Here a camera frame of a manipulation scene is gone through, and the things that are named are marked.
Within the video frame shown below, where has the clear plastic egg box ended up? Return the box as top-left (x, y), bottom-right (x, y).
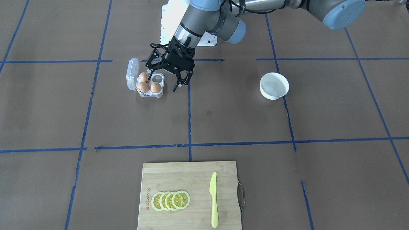
top-left (126, 58), bottom-right (165, 98)

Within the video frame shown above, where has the yellow lemon slice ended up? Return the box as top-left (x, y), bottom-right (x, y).
top-left (174, 190), bottom-right (190, 210)
top-left (167, 192), bottom-right (178, 211)
top-left (151, 192), bottom-right (164, 211)
top-left (159, 192), bottom-right (171, 211)

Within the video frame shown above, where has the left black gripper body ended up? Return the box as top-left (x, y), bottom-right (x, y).
top-left (165, 35), bottom-right (196, 77)

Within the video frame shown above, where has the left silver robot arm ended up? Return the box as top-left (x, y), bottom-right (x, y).
top-left (145, 0), bottom-right (366, 90)

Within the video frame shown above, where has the brown egg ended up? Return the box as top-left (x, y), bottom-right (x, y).
top-left (137, 82), bottom-right (150, 93)
top-left (139, 72), bottom-right (150, 83)
top-left (150, 82), bottom-right (162, 94)

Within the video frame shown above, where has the yellow plastic knife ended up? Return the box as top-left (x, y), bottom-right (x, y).
top-left (209, 172), bottom-right (219, 228)

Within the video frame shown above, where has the white bowl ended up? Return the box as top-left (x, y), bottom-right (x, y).
top-left (259, 72), bottom-right (290, 100)

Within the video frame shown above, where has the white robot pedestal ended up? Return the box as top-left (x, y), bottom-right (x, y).
top-left (160, 0), bottom-right (218, 47)

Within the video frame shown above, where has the bamboo cutting board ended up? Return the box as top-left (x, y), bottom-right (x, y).
top-left (137, 161), bottom-right (242, 230)

